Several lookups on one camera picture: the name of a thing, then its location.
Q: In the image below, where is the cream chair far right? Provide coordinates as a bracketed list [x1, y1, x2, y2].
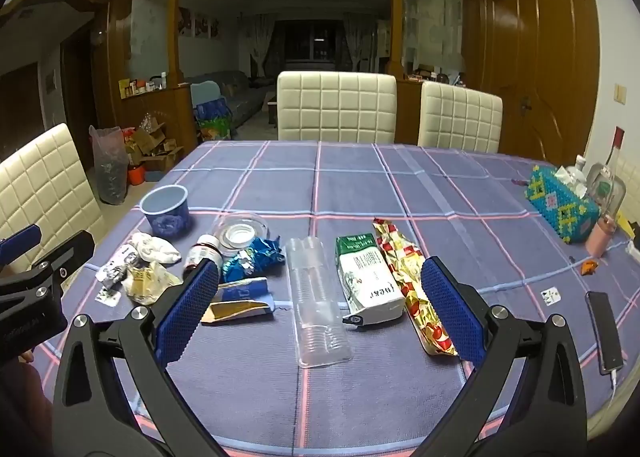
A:
[418, 81, 503, 154]

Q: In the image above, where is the white sticker label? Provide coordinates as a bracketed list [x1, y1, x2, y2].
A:
[94, 287, 122, 307]

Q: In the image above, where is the blue gold box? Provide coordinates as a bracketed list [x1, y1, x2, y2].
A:
[201, 277, 276, 325]

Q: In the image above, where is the beaded teal tissue box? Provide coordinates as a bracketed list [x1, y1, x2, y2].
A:
[525, 165, 600, 243]

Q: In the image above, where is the grey white packet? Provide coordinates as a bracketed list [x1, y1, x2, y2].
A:
[96, 243, 139, 288]

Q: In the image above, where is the cream chair far middle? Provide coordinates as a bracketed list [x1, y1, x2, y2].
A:
[277, 72, 397, 144]

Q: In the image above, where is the wooden door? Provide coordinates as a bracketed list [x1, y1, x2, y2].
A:
[483, 0, 600, 166]

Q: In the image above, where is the white square sticker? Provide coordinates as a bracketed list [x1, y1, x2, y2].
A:
[540, 287, 562, 307]

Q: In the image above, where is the blue paper cup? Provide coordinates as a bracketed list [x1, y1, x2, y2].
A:
[140, 184, 191, 239]

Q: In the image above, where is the cream chair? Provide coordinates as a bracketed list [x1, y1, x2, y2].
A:
[418, 81, 503, 154]
[277, 72, 397, 144]
[0, 124, 106, 274]

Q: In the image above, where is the cardboard box pile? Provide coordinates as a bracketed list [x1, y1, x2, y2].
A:
[122, 114, 184, 172]

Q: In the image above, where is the white tissue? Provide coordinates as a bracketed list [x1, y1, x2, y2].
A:
[127, 231, 181, 265]

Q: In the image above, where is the colourful blue green bag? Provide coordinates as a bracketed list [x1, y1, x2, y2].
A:
[194, 98, 232, 141]

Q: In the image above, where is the orange small scrap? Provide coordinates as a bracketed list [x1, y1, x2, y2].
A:
[580, 259, 599, 276]

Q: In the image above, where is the yellowish wrapper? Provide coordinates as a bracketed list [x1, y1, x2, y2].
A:
[122, 262, 182, 307]

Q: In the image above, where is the pink plastic bag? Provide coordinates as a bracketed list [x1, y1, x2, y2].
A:
[89, 126, 129, 206]

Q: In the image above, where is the clear glass ashtray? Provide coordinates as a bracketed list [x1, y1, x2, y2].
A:
[214, 212, 269, 257]

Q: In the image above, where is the red gold snack wrapper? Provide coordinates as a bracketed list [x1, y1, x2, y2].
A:
[373, 219, 458, 356]

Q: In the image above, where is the blue foil wrapper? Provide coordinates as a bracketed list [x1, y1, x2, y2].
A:
[222, 237, 285, 283]

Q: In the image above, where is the person's left hand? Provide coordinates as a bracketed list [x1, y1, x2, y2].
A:
[20, 351, 34, 364]

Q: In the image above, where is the clear glass jar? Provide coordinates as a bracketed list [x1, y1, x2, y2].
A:
[587, 162, 626, 217]

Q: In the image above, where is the cream chair at left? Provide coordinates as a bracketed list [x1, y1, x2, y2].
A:
[0, 124, 106, 274]

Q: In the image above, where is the wooden partition cabinet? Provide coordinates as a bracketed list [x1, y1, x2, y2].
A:
[116, 84, 198, 154]

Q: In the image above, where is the orange bucket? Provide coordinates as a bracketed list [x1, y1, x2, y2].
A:
[127, 165, 145, 186]

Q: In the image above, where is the clear plastic cup sleeve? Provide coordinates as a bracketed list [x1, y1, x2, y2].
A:
[285, 237, 352, 368]

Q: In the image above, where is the small brown medicine bottle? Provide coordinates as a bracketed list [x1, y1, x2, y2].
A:
[182, 234, 224, 278]

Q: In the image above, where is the plaid purple tablecloth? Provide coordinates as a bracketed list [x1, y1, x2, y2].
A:
[30, 138, 640, 457]

